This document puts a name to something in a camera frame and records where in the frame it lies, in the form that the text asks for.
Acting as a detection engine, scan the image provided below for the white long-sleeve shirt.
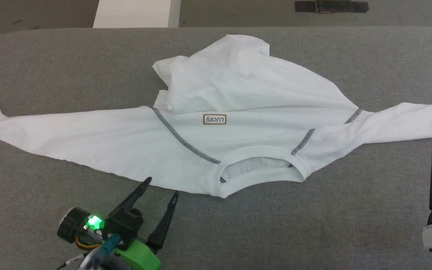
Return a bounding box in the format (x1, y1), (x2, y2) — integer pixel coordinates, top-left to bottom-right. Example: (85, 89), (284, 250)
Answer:
(0, 34), (432, 199)

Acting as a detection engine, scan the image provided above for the small black floor tape patch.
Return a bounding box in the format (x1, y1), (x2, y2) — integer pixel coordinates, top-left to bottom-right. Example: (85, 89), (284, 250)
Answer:
(294, 1), (316, 13)

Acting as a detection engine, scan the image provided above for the left arm cable teal plug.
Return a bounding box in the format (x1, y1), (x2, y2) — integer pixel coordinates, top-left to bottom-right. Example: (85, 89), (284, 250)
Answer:
(56, 232), (122, 270)

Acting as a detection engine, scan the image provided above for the grey upholstered sofa surface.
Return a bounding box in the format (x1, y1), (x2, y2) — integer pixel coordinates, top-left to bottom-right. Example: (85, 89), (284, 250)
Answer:
(0, 26), (432, 270)

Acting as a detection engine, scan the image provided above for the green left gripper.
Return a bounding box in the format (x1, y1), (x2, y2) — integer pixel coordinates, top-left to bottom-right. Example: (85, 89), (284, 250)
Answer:
(108, 177), (180, 270)

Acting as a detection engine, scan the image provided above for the white rectangular box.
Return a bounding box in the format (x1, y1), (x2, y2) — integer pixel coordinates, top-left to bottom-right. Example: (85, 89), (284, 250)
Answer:
(93, 0), (182, 29)

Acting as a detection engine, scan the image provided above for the large black floor plate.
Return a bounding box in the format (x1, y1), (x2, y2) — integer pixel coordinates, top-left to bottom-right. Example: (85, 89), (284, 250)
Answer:
(315, 0), (369, 14)

